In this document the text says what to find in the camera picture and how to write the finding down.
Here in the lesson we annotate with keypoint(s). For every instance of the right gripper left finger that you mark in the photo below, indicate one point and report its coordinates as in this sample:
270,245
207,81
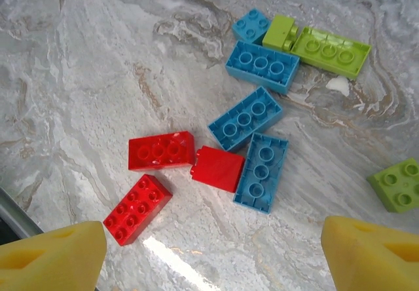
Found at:
49,258

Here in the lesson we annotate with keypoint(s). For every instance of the small blue lego brick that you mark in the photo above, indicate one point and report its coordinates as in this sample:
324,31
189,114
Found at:
250,25

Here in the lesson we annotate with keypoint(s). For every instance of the small green lego brick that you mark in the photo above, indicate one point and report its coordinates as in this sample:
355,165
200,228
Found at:
396,186
278,33

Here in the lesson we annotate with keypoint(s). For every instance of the red lego brick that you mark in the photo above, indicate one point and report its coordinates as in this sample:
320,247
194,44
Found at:
217,169
160,151
137,209

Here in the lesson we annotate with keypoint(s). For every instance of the aluminium mounting rail beam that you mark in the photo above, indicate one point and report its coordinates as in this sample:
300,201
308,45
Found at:
10,212

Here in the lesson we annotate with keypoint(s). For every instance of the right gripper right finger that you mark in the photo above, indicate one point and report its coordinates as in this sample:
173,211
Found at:
370,255

